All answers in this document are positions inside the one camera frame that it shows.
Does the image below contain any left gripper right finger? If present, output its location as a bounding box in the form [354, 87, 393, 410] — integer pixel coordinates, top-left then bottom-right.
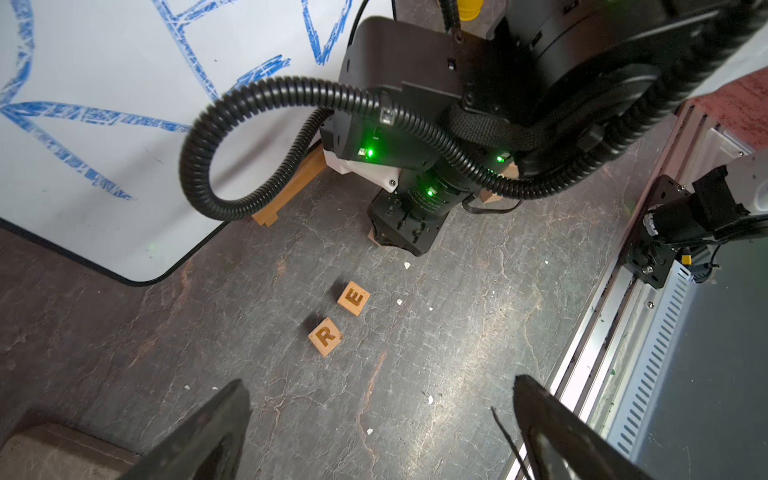
[513, 375, 649, 479]

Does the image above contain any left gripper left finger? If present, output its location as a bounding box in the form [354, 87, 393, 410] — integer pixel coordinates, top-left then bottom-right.
[122, 379, 251, 479]

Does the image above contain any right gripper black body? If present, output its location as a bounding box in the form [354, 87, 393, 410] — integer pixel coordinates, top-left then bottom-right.
[321, 17, 516, 256]

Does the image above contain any wooden block letter R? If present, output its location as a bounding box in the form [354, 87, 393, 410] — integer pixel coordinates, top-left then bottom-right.
[308, 317, 343, 358]

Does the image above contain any wooden block letter E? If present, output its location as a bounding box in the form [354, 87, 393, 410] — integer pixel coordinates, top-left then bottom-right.
[337, 281, 370, 316]

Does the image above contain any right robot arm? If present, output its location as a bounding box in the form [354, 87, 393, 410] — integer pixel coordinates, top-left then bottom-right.
[320, 1, 767, 256]

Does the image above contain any yellow pencil cup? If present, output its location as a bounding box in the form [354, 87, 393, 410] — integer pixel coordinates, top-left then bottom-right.
[457, 0, 484, 22]

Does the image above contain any wooden board stand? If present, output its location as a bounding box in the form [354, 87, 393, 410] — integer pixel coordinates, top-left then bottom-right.
[252, 145, 327, 227]

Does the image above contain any white dry-erase board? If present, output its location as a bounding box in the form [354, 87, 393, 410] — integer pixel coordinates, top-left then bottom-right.
[1, 1, 397, 285]

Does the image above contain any perforated cable duct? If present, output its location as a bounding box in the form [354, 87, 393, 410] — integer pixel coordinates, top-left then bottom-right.
[606, 261, 694, 461]

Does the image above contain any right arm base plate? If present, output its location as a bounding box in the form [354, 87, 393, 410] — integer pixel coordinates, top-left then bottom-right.
[619, 175, 714, 289]

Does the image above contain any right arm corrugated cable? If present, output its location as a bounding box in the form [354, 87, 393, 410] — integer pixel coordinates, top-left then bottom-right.
[178, 0, 768, 222]

